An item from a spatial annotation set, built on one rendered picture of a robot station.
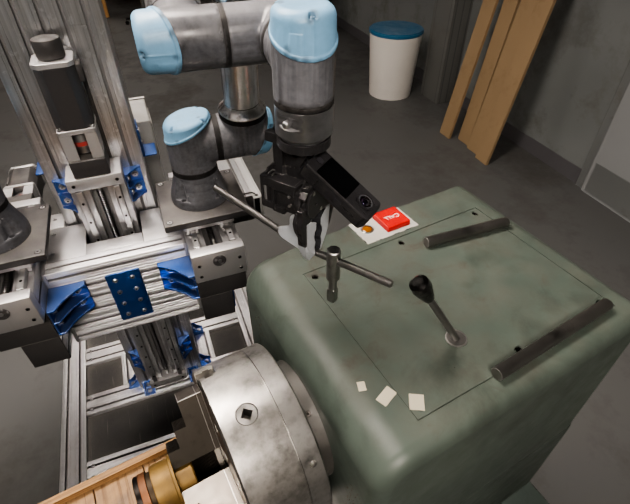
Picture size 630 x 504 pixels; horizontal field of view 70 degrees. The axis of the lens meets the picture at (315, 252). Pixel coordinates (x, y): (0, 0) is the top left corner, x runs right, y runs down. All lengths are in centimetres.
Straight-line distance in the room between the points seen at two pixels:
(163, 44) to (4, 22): 69
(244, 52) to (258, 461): 56
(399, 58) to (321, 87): 417
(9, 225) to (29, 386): 140
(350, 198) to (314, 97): 14
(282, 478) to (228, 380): 17
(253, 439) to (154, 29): 56
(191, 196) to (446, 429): 82
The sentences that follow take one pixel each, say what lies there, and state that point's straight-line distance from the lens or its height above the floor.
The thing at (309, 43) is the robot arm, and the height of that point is 171.
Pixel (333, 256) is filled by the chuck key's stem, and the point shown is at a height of 141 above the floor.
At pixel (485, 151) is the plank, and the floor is 9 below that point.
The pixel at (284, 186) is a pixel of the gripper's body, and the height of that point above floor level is 152.
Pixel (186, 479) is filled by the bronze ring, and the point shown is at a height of 111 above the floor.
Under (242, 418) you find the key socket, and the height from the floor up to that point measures 123.
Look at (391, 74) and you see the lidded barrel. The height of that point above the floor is 27.
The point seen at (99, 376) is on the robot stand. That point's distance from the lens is 218.
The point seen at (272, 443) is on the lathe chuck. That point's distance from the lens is 72.
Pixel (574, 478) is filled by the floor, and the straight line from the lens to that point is 226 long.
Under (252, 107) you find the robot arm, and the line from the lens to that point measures 114.
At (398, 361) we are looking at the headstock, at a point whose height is 126.
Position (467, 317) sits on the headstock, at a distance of 84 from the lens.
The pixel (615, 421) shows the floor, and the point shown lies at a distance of 249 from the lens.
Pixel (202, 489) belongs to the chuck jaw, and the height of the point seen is 110.
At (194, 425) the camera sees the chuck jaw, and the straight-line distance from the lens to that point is 82.
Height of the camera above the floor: 186
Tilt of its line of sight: 41 degrees down
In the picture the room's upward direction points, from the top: straight up
